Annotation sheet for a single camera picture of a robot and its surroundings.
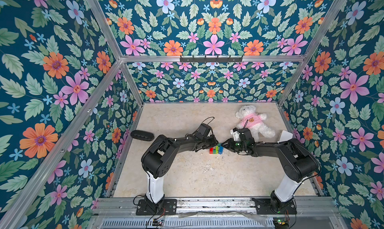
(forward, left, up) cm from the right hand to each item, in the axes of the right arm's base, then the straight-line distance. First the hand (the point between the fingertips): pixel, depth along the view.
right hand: (223, 145), depth 94 cm
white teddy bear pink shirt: (+18, -18, +5) cm, 26 cm away
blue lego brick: (-3, +1, -1) cm, 4 cm away
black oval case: (+5, +54, +2) cm, 54 cm away
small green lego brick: (0, +3, 0) cm, 3 cm away
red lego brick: (-4, +7, 0) cm, 8 cm away
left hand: (+1, +2, +2) cm, 3 cm away
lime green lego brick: (-4, +4, +1) cm, 5 cm away
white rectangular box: (+7, -41, +2) cm, 41 cm away
